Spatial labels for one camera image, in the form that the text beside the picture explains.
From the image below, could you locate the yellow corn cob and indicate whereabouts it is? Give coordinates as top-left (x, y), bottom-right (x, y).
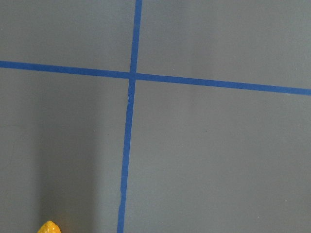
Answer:
top-left (37, 220), bottom-right (61, 233)

